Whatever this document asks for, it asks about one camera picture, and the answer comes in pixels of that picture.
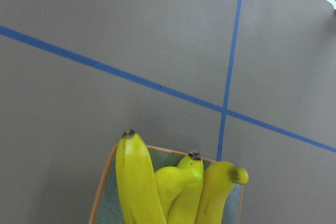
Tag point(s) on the yellow banana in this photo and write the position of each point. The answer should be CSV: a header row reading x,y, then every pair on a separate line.
x,y
184,207
171,180
219,180
136,183

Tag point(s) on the grey square plate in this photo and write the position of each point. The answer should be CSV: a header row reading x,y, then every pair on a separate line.
x,y
106,207

